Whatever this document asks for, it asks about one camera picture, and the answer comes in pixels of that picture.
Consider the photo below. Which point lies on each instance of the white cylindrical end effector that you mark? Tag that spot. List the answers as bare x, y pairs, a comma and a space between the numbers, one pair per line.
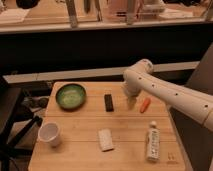
131, 101

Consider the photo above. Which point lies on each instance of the black eraser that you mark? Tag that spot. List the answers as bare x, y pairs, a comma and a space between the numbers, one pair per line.
108, 103

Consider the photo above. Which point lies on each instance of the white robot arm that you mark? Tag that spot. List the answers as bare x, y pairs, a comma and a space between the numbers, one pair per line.
196, 105

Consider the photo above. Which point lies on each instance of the orange carrot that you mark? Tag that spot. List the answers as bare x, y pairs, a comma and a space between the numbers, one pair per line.
145, 105

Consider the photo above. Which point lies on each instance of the white tube bottle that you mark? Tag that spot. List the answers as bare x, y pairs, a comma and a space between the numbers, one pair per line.
153, 142

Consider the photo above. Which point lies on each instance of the green bowl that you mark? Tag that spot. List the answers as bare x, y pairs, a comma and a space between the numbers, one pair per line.
71, 96

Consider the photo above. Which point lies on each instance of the white paper cup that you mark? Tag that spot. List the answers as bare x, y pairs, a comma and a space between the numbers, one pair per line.
50, 133

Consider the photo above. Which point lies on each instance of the black chair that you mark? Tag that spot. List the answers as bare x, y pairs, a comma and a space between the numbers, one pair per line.
11, 111

